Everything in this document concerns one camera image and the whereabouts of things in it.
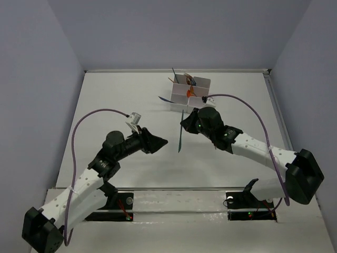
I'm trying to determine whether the orange plastic spoon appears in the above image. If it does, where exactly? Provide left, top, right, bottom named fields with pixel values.
left=186, top=90, right=196, bottom=98

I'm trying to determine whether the blue utensil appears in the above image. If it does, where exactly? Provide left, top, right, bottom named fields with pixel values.
left=158, top=96, right=175, bottom=104

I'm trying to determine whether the dark blue fork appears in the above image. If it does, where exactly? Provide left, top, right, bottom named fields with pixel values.
left=191, top=77, right=196, bottom=86

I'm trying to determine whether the copper fork long handle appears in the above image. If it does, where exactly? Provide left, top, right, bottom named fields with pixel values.
left=189, top=83, right=194, bottom=93

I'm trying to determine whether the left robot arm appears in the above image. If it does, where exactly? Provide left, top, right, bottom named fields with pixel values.
left=22, top=128, right=167, bottom=252

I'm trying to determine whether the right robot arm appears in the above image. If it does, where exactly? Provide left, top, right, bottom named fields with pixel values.
left=180, top=107, right=324, bottom=209

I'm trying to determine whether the left white organizer box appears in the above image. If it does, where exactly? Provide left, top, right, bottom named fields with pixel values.
left=170, top=74, right=190, bottom=113

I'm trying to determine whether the white organizer box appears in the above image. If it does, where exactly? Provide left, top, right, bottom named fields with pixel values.
left=187, top=76, right=211, bottom=113
left=170, top=74, right=190, bottom=113

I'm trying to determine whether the right white organizer box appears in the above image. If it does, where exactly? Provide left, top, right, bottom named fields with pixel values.
left=187, top=76, right=211, bottom=113

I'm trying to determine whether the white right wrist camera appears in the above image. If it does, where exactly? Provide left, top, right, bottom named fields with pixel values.
left=202, top=96, right=216, bottom=108

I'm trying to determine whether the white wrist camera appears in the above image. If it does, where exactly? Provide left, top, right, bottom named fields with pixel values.
left=202, top=96, right=216, bottom=108
left=125, top=112, right=141, bottom=133

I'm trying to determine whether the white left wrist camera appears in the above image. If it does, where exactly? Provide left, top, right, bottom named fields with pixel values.
left=125, top=112, right=141, bottom=133

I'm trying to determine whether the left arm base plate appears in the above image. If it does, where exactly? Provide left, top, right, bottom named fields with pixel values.
left=85, top=192, right=134, bottom=222

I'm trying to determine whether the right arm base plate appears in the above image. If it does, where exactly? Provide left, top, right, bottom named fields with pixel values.
left=223, top=179, right=277, bottom=221

